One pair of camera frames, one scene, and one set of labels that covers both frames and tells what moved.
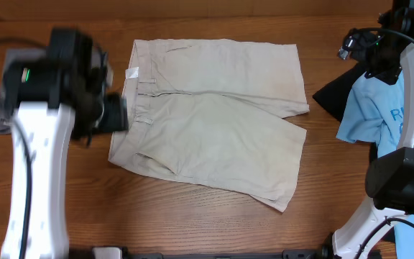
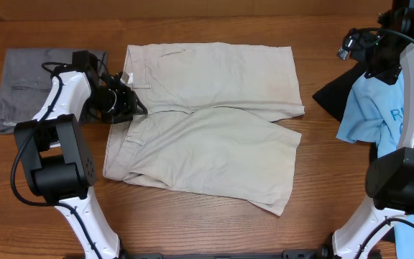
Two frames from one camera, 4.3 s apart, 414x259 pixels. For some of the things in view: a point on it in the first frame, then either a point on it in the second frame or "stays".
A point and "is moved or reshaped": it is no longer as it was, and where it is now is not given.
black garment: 334,96 stays
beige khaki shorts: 198,108 is moved or reshaped
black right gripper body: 380,55 stays
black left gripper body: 108,118 -> 114,105
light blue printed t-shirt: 373,115 stays
